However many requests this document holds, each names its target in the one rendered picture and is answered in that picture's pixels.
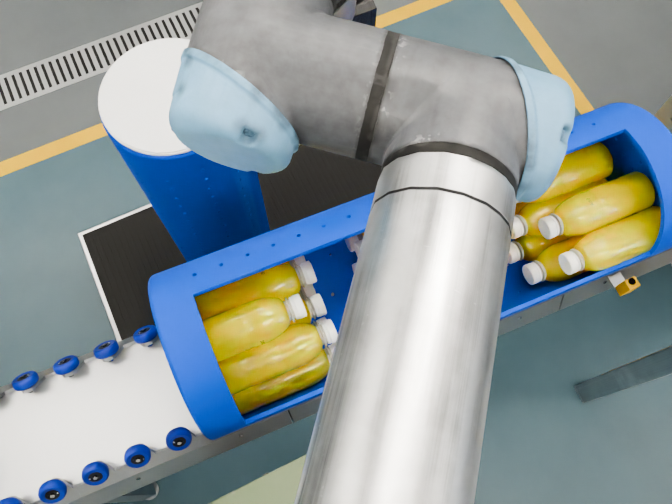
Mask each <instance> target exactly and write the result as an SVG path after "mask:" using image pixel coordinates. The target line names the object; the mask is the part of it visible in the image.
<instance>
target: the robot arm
mask: <svg viewBox="0 0 672 504"><path fill-rule="evenodd" d="M376 12H377V8H376V5H375V3H374V1H373V0H203V2H202V5H201V8H200V11H199V14H198V17H197V20H196V23H195V26H194V29H193V32H192V35H191V38H190V41H189V44H188V47H187V48H185V49H184V50H183V52H182V55H181V65H180V68H179V72H178V75H177V79H176V82H175V86H174V90H173V93H172V97H173V98H172V102H171V106H170V110H169V124H170V126H171V130H172V131H173V132H174V133H175V134H176V136H177V138H178V139H179V141H180V142H181V143H183V144H184V145H185V146H186V147H188V148H189V149H190V150H192V151H194V152H195V153H197V154H199V155H201V156H203V157H205V158H207V159H209V160H211V161H214V162H216V163H219V164H221V165H224V166H227V167H231V168H234V169H238V170H242V171H247V172H249V171H256V172H259V173H263V174H269V173H276V172H279V171H282V170H283V169H285V168H286V167H287V166H288V165H289V163H290V161H291V158H292V155H293V153H295V152H296V151H297V150H298V147H299V144H301V145H304V146H308V147H312V148H316V149H320V150H323V151H327V152H331V153H335V154H339V155H343V156H346V157H350V158H354V159H357V160H361V161H365V162H369V163H373V164H377V165H380V166H382V167H381V173H380V176H379V180H378V182H377V186H376V190H375V194H374V198H373V202H372V205H371V209H370V213H369V217H368V221H367V225H366V229H365V232H364V236H363V240H362V244H361V248H360V252H359V255H358V259H357V263H356V267H355V271H354V275H353V278H352V282H351V286H350V290H349V294H348V298H347V302H346V305H345V309H344V313H343V317H342V321H341V325H340V328H339V332H338V336H337V340H336V344H335V348H334V351H333V355H332V359H331V363H330V367H329V371H328V375H327V378H326V382H325V386H324V390H323V394H322V398H321V401H320V405H319V409H318V413H317V417H316V421H315V424H314V428H313V432H312V436H311V440H310V444H309V448H308V451H307V455H306V459H305V463H304V467H303V471H302V474H301V478H300V482H299V486H298V490H297V494H296V497H295V501H294V504H474V499H475V492H476V485H477V478H478V470H479V463H480V456H481V449H482V442H483V435H484V428H485V421H486V414H487V407H488V400H489V393H490V385H491V378H492V371H493V364H494V357H495V350H496V343H497V336H498V329H499V322H500V315H501V307H502V300H503V293H504V286H505V279H506V272H507V265H508V258H509V251H510V244H511V237H512V229H513V222H514V215H515V208H516V201H520V202H532V201H535V200H537V199H538V198H540V197H541V196H542V195H543V194H544V193H545V192H546V191H547V190H548V188H549V187H550V185H551V184H552V182H553V180H554V179H555V177H556V175H557V173H558V171H559V169H560V166H561V164H562V162H563V159H564V156H565V154H566V151H567V142H568V138H569V135H570V133H571V131H572V128H573V123H574V116H575V100H574V95H573V92H572V89H571V88H570V86H569V85H568V83H567V82H566V81H565V80H563V79H562V78H560V77H558V76H556V75H552V74H549V73H546V72H543V71H539V70H536V69H533V68H530V67H526V66H523V65H520V64H518V63H517V62H515V61H514V60H513V59H511V58H508V57H505V56H495V57H489V56H485V55H481V54H478V53H474V52H470V51H466V50H462V49H458V48H454V47H450V46H446V45H442V44H439V43H435V42H431V41H427V40H423V39H419V38H415V37H411V36H407V35H403V34H401V33H396V32H392V31H389V30H386V29H382V28H378V27H375V25H376Z"/></svg>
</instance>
